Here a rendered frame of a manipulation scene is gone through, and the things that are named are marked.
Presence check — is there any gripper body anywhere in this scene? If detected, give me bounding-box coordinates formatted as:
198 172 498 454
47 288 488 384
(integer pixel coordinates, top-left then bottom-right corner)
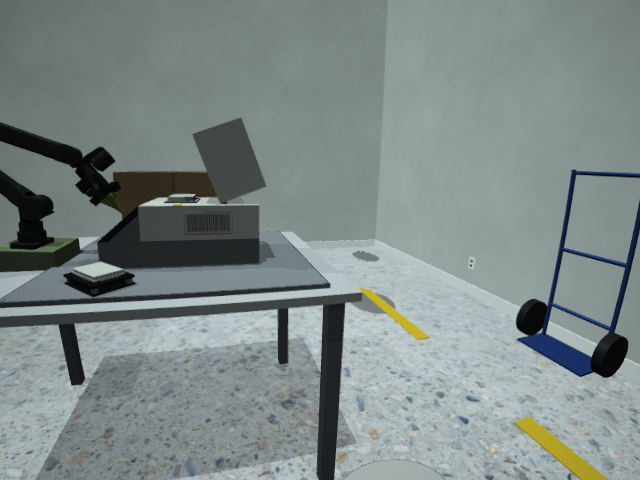
89 181 121 206

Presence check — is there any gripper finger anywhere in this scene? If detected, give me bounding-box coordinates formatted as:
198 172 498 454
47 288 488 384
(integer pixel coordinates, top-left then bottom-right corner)
101 198 122 213
106 192 124 213

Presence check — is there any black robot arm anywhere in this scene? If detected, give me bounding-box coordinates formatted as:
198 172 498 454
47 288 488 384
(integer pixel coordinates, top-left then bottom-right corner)
0 122 116 250

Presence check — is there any white thermal cycler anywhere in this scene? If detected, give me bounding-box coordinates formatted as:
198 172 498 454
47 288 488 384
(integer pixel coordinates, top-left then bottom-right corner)
97 118 267 268

